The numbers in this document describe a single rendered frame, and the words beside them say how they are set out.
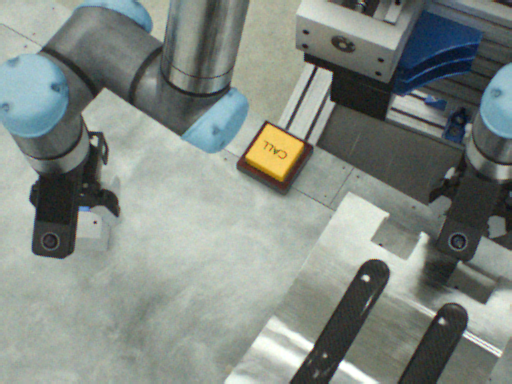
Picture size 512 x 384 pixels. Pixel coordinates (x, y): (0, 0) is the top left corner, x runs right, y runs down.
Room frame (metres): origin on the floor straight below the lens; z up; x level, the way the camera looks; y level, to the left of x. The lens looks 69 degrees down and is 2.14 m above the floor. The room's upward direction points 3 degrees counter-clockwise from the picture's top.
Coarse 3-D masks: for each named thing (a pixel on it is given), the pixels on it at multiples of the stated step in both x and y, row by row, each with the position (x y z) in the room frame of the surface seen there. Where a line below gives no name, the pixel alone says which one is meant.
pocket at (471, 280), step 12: (468, 264) 0.39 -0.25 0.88; (456, 276) 0.38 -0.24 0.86; (468, 276) 0.38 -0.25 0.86; (480, 276) 0.37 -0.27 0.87; (492, 276) 0.37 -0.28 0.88; (456, 288) 0.36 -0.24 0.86; (468, 288) 0.36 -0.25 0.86; (480, 288) 0.36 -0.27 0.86; (492, 288) 0.36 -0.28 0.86; (480, 300) 0.34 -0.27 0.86
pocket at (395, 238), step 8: (384, 224) 0.45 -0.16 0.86; (392, 224) 0.45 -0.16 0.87; (400, 224) 0.45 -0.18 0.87; (376, 232) 0.44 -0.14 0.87; (384, 232) 0.44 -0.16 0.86; (392, 232) 0.44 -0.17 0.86; (400, 232) 0.44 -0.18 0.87; (408, 232) 0.43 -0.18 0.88; (376, 240) 0.43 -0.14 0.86; (384, 240) 0.43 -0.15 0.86; (392, 240) 0.43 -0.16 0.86; (400, 240) 0.43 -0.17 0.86; (408, 240) 0.43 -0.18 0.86; (416, 240) 0.42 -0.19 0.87; (384, 248) 0.42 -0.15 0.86; (392, 248) 0.42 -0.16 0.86; (400, 248) 0.42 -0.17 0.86; (408, 248) 0.42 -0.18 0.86; (400, 256) 0.41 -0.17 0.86; (408, 256) 0.41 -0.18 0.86
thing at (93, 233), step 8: (80, 208) 0.50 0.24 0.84; (88, 208) 0.50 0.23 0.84; (80, 216) 0.49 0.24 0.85; (88, 216) 0.49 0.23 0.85; (96, 216) 0.49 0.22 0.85; (80, 224) 0.47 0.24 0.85; (88, 224) 0.47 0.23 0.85; (96, 224) 0.47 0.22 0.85; (104, 224) 0.48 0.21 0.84; (80, 232) 0.46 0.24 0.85; (88, 232) 0.46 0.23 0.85; (96, 232) 0.46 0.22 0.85; (104, 232) 0.47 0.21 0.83; (80, 240) 0.46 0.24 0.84; (88, 240) 0.46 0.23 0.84; (96, 240) 0.45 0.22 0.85; (104, 240) 0.46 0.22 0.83; (80, 248) 0.46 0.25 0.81; (88, 248) 0.46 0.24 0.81; (96, 248) 0.46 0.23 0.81; (104, 248) 0.45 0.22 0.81
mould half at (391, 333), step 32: (352, 224) 0.44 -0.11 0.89; (320, 256) 0.40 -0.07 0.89; (352, 256) 0.40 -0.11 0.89; (384, 256) 0.40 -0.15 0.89; (416, 256) 0.40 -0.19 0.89; (448, 256) 0.39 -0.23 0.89; (320, 288) 0.36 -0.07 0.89; (384, 288) 0.36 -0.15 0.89; (416, 288) 0.35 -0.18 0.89; (448, 288) 0.35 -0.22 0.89; (288, 320) 0.32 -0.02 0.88; (320, 320) 0.32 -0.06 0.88; (384, 320) 0.32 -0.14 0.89; (416, 320) 0.32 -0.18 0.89; (480, 320) 0.31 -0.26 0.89; (256, 352) 0.28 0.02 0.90; (288, 352) 0.28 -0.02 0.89; (352, 352) 0.28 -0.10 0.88; (384, 352) 0.28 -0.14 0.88; (480, 352) 0.27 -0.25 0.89
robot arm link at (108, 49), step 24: (96, 0) 0.61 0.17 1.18; (120, 0) 0.61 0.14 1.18; (72, 24) 0.58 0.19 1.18; (96, 24) 0.58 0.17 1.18; (120, 24) 0.58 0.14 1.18; (144, 24) 0.59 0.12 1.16; (48, 48) 0.55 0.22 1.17; (72, 48) 0.55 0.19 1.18; (96, 48) 0.55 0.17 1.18; (120, 48) 0.55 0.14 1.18; (144, 48) 0.55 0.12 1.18; (96, 72) 0.53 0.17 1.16; (120, 72) 0.53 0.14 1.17; (96, 96) 0.52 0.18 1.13; (120, 96) 0.51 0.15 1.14
